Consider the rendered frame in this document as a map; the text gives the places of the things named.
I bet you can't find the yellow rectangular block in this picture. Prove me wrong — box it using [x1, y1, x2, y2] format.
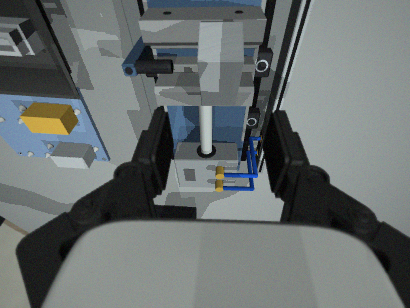
[20, 102, 79, 135]

